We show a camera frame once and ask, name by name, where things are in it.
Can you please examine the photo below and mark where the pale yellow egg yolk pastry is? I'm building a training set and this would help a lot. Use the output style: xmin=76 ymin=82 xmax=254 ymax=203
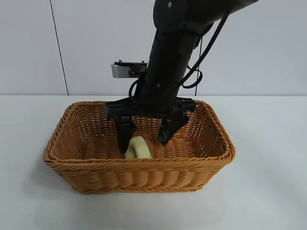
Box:
xmin=124 ymin=136 xmax=154 ymax=159

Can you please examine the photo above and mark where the brown woven wicker basket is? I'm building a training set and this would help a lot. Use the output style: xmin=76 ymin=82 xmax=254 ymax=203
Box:
xmin=43 ymin=99 xmax=236 ymax=194

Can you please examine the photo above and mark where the long thick black cable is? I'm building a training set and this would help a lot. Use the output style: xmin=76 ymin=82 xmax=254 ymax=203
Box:
xmin=181 ymin=13 xmax=229 ymax=89

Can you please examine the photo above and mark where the short black cable loop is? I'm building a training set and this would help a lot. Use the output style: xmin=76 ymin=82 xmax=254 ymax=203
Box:
xmin=128 ymin=80 xmax=139 ymax=99

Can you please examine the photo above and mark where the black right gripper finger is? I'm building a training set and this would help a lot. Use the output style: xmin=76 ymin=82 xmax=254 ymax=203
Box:
xmin=157 ymin=110 xmax=190 ymax=146
xmin=114 ymin=115 xmax=138 ymax=154

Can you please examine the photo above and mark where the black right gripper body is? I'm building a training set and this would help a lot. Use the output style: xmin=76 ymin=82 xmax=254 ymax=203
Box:
xmin=103 ymin=73 xmax=196 ymax=120

